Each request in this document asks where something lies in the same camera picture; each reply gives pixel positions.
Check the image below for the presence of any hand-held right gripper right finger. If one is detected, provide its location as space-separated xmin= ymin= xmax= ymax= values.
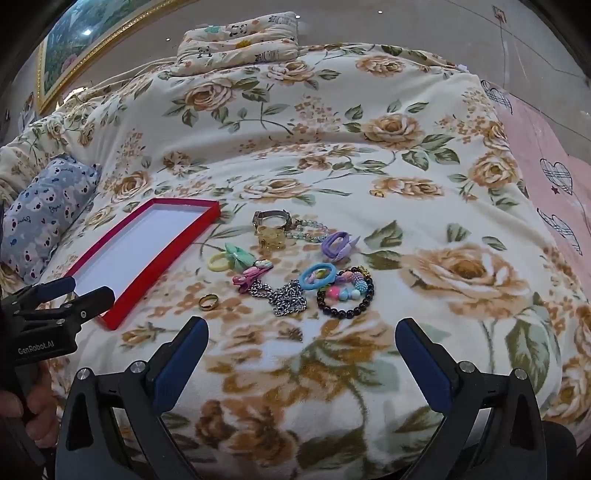
xmin=394 ymin=318 xmax=548 ymax=480

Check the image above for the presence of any silver chain necklace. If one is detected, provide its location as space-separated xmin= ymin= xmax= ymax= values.
xmin=249 ymin=277 xmax=308 ymax=318

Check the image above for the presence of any red shallow box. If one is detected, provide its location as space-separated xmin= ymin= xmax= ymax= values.
xmin=65 ymin=198 xmax=221 ymax=330

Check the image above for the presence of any green hair claw clip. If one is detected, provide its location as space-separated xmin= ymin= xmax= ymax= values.
xmin=224 ymin=242 xmax=256 ymax=269

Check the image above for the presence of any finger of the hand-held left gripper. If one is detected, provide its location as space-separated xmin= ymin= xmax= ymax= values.
xmin=0 ymin=276 xmax=77 ymax=309
xmin=18 ymin=286 xmax=116 ymax=325

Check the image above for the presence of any pastel crystal bead bracelet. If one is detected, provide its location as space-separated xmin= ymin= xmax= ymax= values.
xmin=284 ymin=218 xmax=333 ymax=243

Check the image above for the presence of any pink cartoon hair clip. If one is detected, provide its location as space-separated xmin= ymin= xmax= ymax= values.
xmin=231 ymin=259 xmax=274 ymax=294

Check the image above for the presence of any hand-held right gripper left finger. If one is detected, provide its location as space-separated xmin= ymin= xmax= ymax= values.
xmin=59 ymin=316 xmax=211 ymax=480

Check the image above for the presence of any purple hair tie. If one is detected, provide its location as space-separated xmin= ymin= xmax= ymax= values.
xmin=321 ymin=231 xmax=362 ymax=260

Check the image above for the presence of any black bead bracelet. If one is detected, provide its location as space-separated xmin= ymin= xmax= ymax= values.
xmin=317 ymin=266 xmax=376 ymax=320

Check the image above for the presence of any gold framed painting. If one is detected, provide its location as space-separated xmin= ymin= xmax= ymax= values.
xmin=37 ymin=0 xmax=195 ymax=114

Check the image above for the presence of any person's left hand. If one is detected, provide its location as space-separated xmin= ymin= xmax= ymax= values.
xmin=0 ymin=360 xmax=61 ymax=448

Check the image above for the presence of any colourful chunky bead bracelet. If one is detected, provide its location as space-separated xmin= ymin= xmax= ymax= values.
xmin=323 ymin=270 xmax=365 ymax=301

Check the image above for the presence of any blue hair tie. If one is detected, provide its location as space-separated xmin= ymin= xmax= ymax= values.
xmin=298 ymin=262 xmax=338 ymax=291

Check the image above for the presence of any metal band wristwatch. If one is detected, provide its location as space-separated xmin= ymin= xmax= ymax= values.
xmin=252 ymin=210 xmax=296 ymax=232

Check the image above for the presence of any pink heart print sheet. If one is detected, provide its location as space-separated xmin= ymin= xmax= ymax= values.
xmin=480 ymin=80 xmax=591 ymax=278

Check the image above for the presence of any folded panda print quilt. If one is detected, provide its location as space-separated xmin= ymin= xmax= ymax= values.
xmin=168 ymin=11 xmax=301 ymax=77

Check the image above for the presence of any yellow translucent hair claw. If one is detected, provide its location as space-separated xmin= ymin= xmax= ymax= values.
xmin=257 ymin=226 xmax=289 ymax=252

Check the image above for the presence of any blue bear print pillow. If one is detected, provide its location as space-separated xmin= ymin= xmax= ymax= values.
xmin=0 ymin=154 xmax=102 ymax=284

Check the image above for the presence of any floral blanket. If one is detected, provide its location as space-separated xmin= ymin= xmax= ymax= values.
xmin=0 ymin=44 xmax=591 ymax=480

